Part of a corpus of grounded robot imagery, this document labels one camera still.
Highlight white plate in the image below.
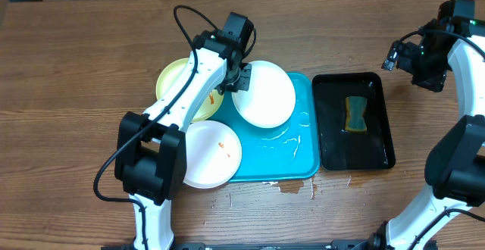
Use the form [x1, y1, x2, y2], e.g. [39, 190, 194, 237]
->
[232, 61, 296, 129]
[183, 120, 242, 189]

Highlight green and yellow sponge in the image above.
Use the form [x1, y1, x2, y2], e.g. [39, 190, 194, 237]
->
[344, 96, 368, 133]

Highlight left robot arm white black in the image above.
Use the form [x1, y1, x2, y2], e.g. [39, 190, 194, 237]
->
[113, 13, 255, 249]

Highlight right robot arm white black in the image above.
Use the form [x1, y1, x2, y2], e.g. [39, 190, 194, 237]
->
[356, 0, 484, 249]

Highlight black plastic tray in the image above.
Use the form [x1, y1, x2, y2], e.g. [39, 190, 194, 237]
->
[311, 72, 396, 171]

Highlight blue plastic tray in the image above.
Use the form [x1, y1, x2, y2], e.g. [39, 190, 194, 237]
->
[210, 72, 320, 182]

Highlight yellow-green plate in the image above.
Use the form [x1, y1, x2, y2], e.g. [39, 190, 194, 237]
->
[155, 58, 224, 123]

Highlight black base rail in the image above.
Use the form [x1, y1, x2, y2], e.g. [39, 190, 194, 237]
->
[101, 238, 439, 250]

